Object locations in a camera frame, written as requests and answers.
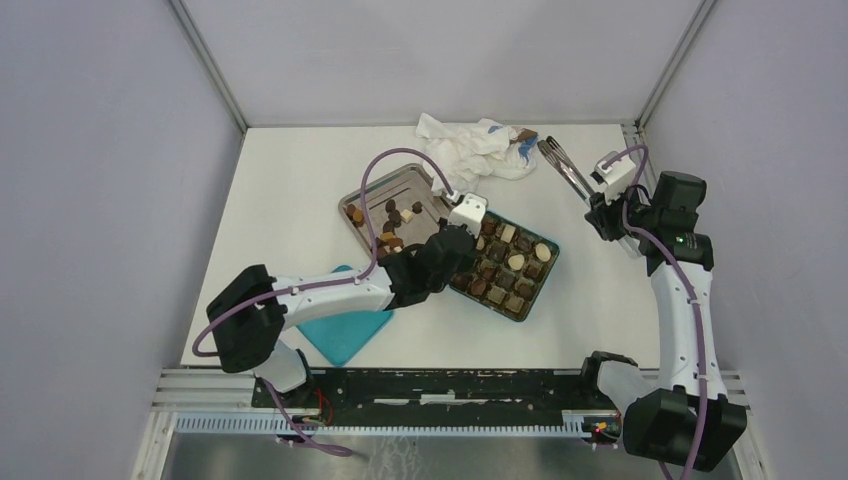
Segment teal chocolate box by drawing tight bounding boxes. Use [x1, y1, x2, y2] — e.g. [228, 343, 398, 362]
[449, 211, 560, 322]

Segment white shell chocolate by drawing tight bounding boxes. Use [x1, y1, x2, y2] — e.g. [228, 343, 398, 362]
[507, 254, 526, 271]

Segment white oval chocolate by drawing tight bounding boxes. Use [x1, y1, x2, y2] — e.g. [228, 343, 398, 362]
[534, 242, 552, 263]

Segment steel tongs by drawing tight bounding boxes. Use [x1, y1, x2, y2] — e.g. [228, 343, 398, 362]
[537, 137, 644, 258]

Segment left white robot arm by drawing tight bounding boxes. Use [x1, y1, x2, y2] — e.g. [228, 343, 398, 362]
[192, 224, 480, 408]

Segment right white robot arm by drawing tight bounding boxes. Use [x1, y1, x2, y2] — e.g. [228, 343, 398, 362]
[577, 171, 747, 474]

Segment steel tray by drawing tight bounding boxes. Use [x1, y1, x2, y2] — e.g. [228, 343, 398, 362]
[338, 163, 452, 254]

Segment white crumpled cloth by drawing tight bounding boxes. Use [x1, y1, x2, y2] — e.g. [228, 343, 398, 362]
[415, 113, 539, 195]

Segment teal box lid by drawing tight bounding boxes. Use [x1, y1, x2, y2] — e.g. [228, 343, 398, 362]
[291, 267, 394, 367]

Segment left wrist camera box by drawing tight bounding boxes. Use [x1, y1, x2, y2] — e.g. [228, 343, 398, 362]
[447, 193, 488, 238]

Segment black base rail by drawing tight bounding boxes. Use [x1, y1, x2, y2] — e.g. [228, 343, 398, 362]
[280, 368, 615, 427]

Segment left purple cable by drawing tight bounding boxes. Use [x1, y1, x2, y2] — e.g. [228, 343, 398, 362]
[192, 148, 458, 458]

